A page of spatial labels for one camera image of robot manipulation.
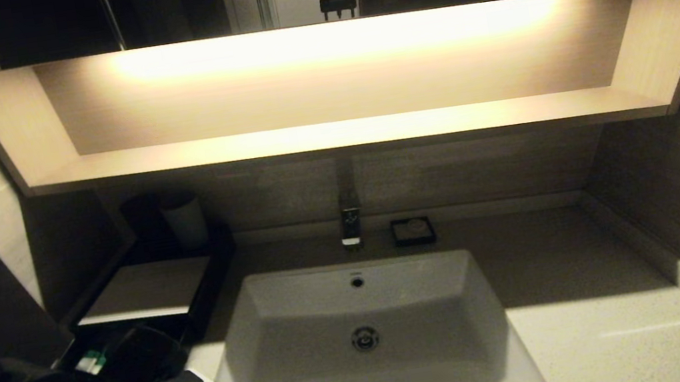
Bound black soap dish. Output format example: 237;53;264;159
389;214;437;250

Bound white cup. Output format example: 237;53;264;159
157;190;212;255

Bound black cup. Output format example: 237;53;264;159
117;190;173;251

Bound wooden wall niche shelf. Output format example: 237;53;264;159
0;0;680;215

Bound white green toiletry packet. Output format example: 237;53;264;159
73;347;110;379

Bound chrome faucet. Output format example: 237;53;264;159
329;155;367;249

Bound small black bracket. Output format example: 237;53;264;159
319;0;359;23

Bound white ceramic sink basin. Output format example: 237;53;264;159
189;234;547;382

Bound chrome sink drain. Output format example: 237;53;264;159
350;324;382;354

